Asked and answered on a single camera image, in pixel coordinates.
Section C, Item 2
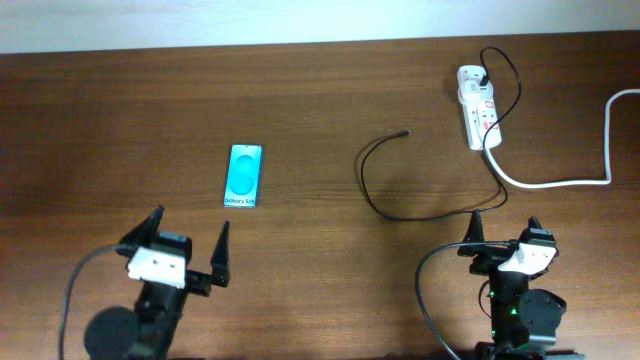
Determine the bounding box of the white USB charger adapter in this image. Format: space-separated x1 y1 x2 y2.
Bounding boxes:
458 79 494 105

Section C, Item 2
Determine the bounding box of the white power strip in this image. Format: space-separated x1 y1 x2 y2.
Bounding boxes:
456 65 502 151

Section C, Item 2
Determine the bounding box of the blue Galaxy S25 smartphone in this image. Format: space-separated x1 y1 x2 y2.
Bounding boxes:
223 144 263 208

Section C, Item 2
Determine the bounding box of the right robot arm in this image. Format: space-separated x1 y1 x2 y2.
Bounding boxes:
457 210 586 360

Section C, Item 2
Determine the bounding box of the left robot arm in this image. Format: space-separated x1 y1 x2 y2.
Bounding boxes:
84 206 231 359

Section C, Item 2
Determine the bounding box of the black USB charging cable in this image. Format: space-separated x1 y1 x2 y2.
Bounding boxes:
355 46 523 222

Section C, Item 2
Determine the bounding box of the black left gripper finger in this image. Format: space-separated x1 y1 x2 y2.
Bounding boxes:
117 205 164 257
210 221 231 287

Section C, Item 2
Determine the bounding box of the white power strip cord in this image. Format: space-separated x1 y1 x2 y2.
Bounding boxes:
482 88 640 190

